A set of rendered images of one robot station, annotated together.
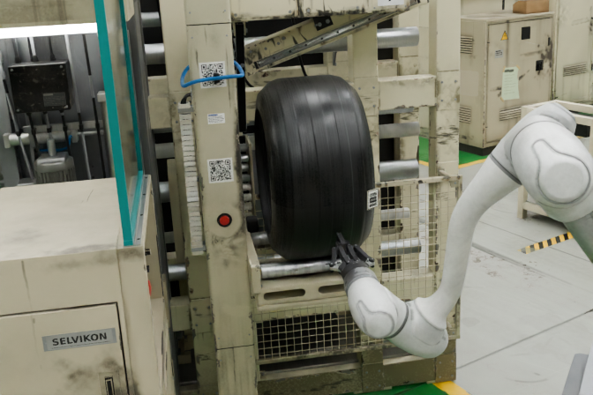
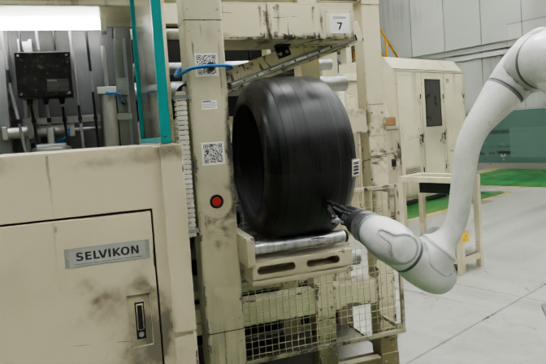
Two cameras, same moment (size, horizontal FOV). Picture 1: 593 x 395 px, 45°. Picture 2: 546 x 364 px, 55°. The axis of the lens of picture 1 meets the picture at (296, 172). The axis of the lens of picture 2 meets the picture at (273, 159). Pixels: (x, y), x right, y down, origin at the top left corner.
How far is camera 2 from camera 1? 0.73 m
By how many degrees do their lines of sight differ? 16
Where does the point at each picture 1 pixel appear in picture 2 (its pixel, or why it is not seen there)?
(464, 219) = (473, 140)
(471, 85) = not seen: hidden behind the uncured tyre
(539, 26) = (391, 135)
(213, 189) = (207, 171)
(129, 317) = (163, 228)
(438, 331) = (451, 261)
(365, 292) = (383, 222)
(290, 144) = (283, 116)
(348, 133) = (331, 108)
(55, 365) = (77, 287)
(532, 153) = not seen: outside the picture
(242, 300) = (232, 281)
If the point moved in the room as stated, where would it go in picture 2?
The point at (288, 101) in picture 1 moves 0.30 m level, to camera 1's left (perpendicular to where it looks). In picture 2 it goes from (275, 86) to (182, 91)
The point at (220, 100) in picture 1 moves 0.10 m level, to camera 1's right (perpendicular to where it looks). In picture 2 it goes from (213, 88) to (243, 87)
